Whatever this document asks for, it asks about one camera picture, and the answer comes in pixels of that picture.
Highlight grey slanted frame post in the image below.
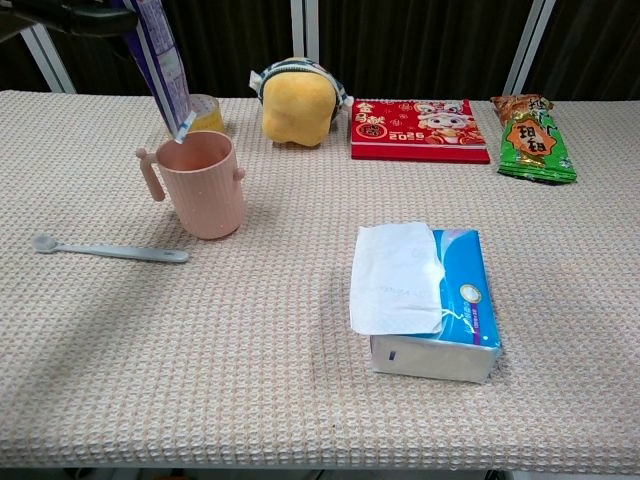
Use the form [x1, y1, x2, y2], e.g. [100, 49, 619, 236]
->
[502, 0, 557, 102]
[19, 24, 77, 95]

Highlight yellow plush toy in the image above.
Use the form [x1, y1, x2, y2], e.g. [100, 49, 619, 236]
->
[249, 56, 354, 149]

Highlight black pleated curtain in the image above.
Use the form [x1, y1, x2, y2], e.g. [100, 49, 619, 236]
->
[527, 0, 640, 105]
[0, 32, 52, 94]
[318, 0, 532, 102]
[42, 0, 294, 100]

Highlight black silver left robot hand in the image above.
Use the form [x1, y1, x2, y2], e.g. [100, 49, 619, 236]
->
[0, 0, 139, 44]

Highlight blue white tissue pack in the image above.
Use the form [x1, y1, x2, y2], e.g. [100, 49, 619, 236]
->
[348, 221, 504, 385]

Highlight pink ribbed cup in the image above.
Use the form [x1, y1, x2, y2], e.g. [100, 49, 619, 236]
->
[135, 129, 247, 241]

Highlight red desk calendar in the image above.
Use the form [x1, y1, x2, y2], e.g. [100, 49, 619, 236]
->
[350, 97, 491, 165]

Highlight beige waffle tablecloth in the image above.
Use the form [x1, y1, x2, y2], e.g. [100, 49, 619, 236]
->
[0, 89, 640, 474]

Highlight white-capped plastic bottle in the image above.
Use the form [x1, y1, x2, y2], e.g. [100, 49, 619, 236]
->
[122, 0, 197, 145]

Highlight grey toothbrush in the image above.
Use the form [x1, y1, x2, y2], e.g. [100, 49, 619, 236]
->
[31, 233, 191, 265]

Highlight grey upright frame post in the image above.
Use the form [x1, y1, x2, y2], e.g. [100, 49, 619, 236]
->
[291, 0, 321, 64]

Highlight green snack bag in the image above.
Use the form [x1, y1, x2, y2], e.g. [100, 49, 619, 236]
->
[490, 92, 578, 186]

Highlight yellow packing tape roll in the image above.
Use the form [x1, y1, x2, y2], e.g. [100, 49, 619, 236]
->
[167, 93, 226, 139]

